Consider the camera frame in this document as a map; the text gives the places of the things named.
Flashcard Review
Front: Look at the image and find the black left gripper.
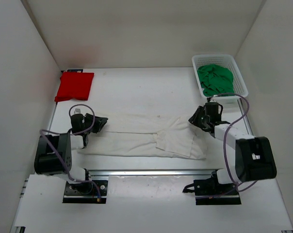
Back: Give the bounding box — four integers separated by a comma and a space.
83, 112, 108, 134

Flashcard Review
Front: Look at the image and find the white t shirt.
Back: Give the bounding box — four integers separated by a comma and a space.
80, 113, 208, 160

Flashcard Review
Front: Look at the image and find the green garment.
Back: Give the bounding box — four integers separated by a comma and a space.
197, 64, 234, 97

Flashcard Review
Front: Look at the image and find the red t shirt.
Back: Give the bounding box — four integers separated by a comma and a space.
54, 71, 95, 102

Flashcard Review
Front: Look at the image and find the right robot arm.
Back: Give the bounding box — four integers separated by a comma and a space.
188, 102, 277, 194

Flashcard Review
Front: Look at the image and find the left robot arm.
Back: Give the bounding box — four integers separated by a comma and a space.
34, 113, 108, 196

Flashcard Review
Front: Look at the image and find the dark card behind red shirt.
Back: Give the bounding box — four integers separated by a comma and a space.
66, 69, 83, 73

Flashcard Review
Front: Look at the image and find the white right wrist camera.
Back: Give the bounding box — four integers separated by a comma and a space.
207, 95, 218, 102

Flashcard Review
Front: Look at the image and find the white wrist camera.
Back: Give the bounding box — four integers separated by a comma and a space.
74, 108, 81, 114
207, 95, 218, 102

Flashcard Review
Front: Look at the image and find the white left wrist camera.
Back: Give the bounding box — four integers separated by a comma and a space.
74, 108, 81, 114

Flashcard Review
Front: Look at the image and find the aluminium rail front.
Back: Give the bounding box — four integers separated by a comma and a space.
89, 169, 214, 176

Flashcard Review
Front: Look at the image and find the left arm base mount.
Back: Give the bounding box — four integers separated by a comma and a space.
63, 177, 108, 204

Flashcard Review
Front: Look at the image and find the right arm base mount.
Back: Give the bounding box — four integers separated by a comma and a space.
182, 171, 242, 206

